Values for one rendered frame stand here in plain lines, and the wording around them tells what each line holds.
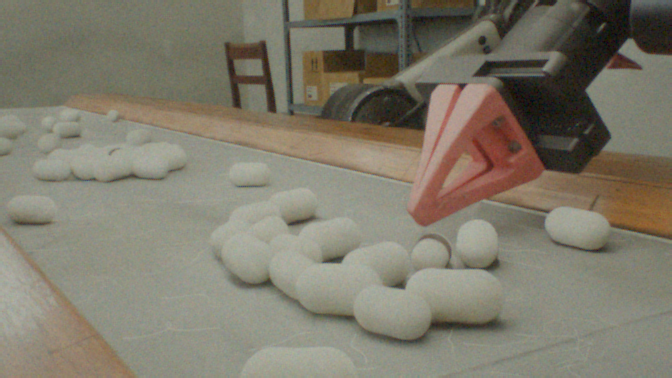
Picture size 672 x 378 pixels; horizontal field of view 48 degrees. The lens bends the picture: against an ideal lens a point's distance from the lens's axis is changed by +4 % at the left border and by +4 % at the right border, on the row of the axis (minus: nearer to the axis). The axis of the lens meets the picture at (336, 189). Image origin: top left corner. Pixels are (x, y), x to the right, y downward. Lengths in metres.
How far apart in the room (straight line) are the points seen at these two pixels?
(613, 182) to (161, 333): 0.29
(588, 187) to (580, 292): 0.15
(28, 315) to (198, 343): 0.06
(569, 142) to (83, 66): 4.95
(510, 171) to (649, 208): 0.08
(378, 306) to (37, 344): 0.12
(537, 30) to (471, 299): 0.20
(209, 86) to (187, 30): 0.42
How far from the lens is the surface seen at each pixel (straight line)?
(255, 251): 0.34
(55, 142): 0.90
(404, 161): 0.62
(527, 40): 0.44
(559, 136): 0.43
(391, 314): 0.28
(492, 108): 0.41
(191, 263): 0.40
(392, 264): 0.33
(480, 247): 0.36
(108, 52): 5.32
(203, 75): 5.51
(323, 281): 0.30
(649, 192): 0.47
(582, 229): 0.40
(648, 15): 0.45
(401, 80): 1.10
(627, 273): 0.38
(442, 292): 0.29
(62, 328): 0.26
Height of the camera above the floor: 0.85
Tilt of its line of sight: 11 degrees down
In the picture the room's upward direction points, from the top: 2 degrees counter-clockwise
